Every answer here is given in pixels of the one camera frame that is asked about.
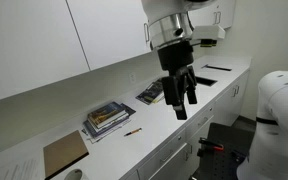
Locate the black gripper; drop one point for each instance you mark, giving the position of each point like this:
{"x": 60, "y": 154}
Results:
{"x": 175, "y": 59}

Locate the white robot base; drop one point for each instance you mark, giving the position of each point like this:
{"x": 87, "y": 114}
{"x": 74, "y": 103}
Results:
{"x": 268, "y": 155}

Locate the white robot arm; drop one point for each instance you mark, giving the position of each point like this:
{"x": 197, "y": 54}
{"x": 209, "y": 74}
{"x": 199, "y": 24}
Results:
{"x": 173, "y": 36}

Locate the white cartoon mug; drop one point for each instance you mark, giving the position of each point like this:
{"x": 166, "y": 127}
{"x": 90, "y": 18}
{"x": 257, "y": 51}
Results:
{"x": 76, "y": 174}

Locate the black rectangular counter opening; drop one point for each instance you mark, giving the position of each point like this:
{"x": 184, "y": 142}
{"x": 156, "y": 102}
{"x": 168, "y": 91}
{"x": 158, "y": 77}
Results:
{"x": 205, "y": 81}

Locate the spread magazines pile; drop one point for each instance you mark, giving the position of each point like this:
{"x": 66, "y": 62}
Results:
{"x": 153, "y": 93}

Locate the far black orange clamp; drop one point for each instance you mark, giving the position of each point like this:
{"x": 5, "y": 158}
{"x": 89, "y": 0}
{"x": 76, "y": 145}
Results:
{"x": 208, "y": 145}

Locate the white lower drawer cabinets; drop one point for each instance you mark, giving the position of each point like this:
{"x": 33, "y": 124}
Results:
{"x": 173, "y": 144}

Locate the black perforated mounting table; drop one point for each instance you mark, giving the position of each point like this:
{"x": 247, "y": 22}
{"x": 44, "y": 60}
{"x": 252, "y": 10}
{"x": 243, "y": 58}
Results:
{"x": 222, "y": 165}

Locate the stack of books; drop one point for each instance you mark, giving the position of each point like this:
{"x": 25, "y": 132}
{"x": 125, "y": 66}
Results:
{"x": 106, "y": 119}

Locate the brown cardboard notebook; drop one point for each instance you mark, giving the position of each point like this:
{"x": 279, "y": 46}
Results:
{"x": 63, "y": 153}

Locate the white paper sheet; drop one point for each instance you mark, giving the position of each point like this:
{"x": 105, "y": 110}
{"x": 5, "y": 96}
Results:
{"x": 29, "y": 167}

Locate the white wall outlet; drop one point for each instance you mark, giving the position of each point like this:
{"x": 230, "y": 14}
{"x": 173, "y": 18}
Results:
{"x": 132, "y": 78}

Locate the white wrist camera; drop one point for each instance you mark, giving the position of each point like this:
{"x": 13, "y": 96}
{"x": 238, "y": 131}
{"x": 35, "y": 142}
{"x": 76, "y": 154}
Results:
{"x": 207, "y": 36}

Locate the white upper wall cabinets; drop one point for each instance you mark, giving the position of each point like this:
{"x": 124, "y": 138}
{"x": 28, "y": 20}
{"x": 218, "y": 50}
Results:
{"x": 45, "y": 41}

